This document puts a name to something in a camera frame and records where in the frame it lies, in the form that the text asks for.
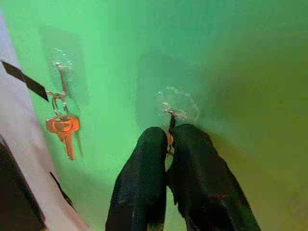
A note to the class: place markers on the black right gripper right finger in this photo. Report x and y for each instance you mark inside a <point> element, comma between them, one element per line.
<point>204,183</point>

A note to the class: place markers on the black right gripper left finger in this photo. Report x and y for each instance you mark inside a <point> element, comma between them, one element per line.
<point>142,183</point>

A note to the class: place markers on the black tape strip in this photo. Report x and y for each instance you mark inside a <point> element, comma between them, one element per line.
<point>26,80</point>
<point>63,192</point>

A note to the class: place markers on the brass key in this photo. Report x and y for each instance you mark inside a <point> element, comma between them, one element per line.
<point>63,126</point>

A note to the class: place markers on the dark wooden furniture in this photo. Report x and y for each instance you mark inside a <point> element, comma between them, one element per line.
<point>14,192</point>

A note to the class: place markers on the green paper sheet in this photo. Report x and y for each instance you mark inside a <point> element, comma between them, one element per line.
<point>192,48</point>

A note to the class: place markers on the clear adhesive wall hook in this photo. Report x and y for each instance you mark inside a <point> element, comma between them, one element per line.
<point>63,77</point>
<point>178,103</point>

